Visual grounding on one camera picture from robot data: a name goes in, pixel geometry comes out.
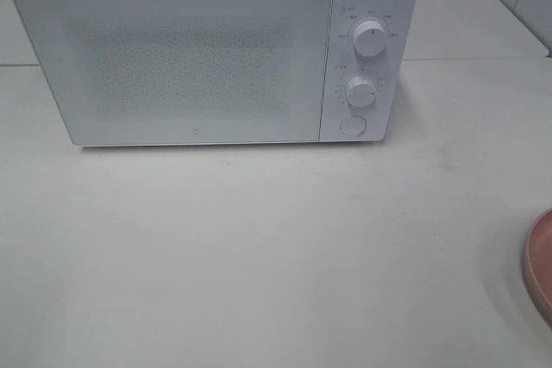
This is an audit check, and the pink round plate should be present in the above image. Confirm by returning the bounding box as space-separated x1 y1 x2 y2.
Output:
523 209 551 326

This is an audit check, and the lower white round knob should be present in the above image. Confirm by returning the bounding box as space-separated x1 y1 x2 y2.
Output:
345 76 378 108

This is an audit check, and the white round door button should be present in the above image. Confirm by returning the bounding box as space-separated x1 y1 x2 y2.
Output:
340 115 367 137

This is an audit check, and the white round knob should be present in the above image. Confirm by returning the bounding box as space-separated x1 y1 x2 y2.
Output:
345 76 378 108
352 18 388 58

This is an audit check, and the upper white round knob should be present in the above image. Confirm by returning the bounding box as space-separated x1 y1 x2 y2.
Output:
352 18 388 58

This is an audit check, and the white microwave door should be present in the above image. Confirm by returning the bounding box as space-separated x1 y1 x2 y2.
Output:
14 0 330 147

